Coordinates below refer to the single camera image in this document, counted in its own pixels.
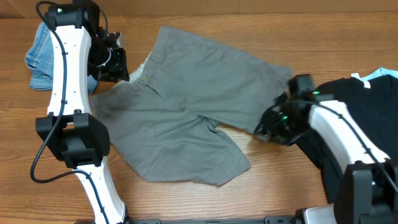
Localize grey shorts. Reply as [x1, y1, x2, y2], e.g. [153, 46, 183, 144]
[90, 26, 292, 185]

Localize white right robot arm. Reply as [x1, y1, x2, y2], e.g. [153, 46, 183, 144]
[254, 74, 397, 224]

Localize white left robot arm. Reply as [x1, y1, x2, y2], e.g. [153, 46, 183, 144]
[35, 0, 129, 223]

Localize folded blue denim jeans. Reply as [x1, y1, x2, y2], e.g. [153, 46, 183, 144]
[24, 21, 99, 95]

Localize black t-shirt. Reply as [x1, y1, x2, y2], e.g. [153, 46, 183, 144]
[296, 75, 397, 203]

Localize light blue garment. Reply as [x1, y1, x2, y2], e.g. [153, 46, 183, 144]
[360, 67, 398, 81]

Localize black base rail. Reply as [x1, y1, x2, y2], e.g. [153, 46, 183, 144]
[126, 215, 294, 224]

